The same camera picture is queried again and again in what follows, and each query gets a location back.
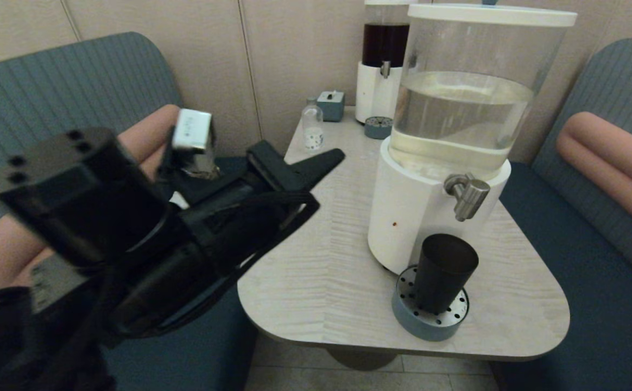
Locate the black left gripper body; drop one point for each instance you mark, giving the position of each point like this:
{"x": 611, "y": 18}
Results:
{"x": 213, "y": 250}

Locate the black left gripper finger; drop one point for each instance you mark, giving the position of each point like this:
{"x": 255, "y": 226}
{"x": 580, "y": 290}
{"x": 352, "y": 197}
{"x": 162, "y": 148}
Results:
{"x": 272, "y": 165}
{"x": 294, "y": 183}

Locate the black plastic cup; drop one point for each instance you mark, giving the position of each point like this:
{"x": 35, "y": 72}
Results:
{"x": 443, "y": 277}

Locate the clear plastic bottle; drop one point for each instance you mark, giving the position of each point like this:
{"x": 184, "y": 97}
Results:
{"x": 313, "y": 130}

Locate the white paper napkins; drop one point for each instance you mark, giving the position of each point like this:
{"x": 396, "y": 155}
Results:
{"x": 178, "y": 200}

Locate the blue tissue box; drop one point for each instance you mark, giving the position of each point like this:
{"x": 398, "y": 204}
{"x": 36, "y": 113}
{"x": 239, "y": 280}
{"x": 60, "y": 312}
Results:
{"x": 331, "y": 106}

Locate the small blue drip tray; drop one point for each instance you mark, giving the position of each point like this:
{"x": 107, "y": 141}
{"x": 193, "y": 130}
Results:
{"x": 377, "y": 128}

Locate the dark drink dispenser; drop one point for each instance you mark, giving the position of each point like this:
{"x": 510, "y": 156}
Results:
{"x": 375, "y": 89}

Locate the large blue perforated drip tray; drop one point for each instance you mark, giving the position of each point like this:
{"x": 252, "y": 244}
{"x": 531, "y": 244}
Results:
{"x": 403, "y": 320}

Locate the steel dispenser tap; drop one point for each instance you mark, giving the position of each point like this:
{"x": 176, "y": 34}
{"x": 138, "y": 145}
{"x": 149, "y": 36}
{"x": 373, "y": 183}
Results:
{"x": 472, "y": 195}

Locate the large clear water dispenser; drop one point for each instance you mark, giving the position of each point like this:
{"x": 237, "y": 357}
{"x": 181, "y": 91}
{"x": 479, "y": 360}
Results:
{"x": 457, "y": 108}

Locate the pink bolster cushion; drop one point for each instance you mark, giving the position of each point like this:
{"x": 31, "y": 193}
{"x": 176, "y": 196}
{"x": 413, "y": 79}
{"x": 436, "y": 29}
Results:
{"x": 1, "y": 255}
{"x": 614, "y": 163}

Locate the teal ribbed booth sofa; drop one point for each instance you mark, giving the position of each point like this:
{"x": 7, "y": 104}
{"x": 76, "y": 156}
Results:
{"x": 50, "y": 92}
{"x": 593, "y": 304}

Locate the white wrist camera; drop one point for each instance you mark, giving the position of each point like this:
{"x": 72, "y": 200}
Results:
{"x": 192, "y": 129}

